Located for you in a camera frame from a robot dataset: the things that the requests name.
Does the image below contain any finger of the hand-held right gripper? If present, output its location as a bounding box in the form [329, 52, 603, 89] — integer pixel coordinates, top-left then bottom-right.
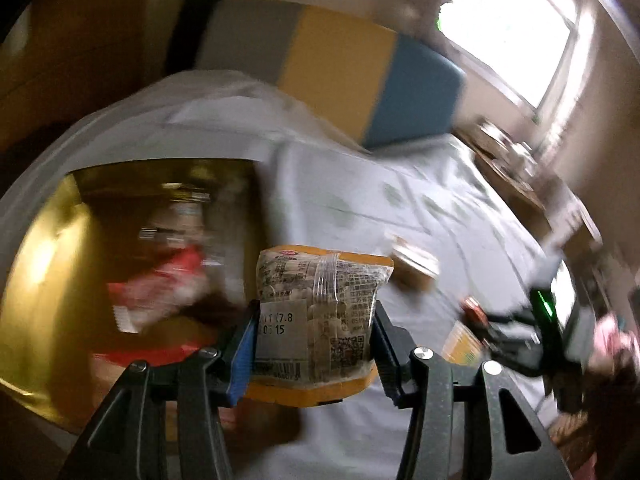
[460, 309, 507, 352]

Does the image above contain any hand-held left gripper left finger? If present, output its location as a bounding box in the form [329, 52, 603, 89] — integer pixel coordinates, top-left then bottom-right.
[60, 300, 262, 480]

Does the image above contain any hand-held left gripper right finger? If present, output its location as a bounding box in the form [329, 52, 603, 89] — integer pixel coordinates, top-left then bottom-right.
[372, 300, 576, 480]

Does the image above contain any green cracker packet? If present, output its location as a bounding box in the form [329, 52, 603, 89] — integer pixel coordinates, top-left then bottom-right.
[442, 321, 483, 363]

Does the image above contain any yellow-edged clear snack packet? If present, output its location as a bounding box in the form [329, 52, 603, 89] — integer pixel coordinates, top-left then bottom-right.
[247, 245, 396, 408]

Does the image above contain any gold cardboard box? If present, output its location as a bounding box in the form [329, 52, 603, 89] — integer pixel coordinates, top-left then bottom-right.
[0, 157, 271, 431]

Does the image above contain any clear cake snack packet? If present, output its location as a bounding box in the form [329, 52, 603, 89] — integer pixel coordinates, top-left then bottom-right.
[390, 236, 441, 291]

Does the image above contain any red snack packet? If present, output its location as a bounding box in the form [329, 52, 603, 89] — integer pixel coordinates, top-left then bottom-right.
[107, 245, 211, 333]

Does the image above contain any wooden nightstand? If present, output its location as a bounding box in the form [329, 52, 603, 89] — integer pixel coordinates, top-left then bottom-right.
[455, 125, 601, 251]

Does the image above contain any white teapot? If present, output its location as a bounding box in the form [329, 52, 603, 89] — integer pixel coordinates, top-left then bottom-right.
[505, 142, 536, 171]

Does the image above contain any grey yellow blue headboard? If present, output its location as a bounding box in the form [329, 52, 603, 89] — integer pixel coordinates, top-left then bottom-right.
[197, 0, 468, 151]

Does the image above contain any window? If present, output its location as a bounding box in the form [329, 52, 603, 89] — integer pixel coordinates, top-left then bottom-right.
[440, 0, 586, 111]

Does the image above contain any wooden cabinet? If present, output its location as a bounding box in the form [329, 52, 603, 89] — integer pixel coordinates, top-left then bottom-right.
[0, 0, 171, 151]

